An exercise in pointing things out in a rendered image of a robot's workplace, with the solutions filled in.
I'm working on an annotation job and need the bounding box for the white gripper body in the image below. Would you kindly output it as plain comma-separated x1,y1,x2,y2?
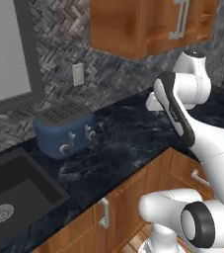
145,91,166,116

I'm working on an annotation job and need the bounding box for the blue toaster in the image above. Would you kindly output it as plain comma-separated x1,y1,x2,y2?
33,101,100,161

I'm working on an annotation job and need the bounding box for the wooden drawer front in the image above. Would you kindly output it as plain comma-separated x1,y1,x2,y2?
168,147,216,201

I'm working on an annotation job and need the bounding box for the wooden base cupboard door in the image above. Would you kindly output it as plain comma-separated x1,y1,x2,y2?
31,207,98,253
93,148,173,253

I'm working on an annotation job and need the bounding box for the grey framed window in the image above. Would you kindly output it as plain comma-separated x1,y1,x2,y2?
0,0,46,115

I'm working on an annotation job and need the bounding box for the black sink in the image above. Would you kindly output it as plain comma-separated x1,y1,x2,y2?
0,147,72,253

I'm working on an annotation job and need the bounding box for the silver sink drain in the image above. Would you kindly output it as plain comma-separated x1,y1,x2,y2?
0,203,16,224

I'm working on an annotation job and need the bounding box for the white wall outlet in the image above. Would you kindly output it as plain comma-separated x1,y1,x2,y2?
71,61,85,88

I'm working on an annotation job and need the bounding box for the wooden wall cupboard door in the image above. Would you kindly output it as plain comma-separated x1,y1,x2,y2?
139,0,198,57

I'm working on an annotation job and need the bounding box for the wooden wall cupboard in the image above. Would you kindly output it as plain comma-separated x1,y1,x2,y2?
89,0,221,61

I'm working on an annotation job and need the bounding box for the silver wall cupboard handle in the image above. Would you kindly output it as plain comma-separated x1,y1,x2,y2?
168,0,190,41

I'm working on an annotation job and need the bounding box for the silver drawer handle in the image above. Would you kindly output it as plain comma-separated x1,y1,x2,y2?
189,168,212,188

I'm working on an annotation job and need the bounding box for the silver base cupboard handle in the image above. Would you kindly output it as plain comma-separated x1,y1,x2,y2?
98,197,112,230

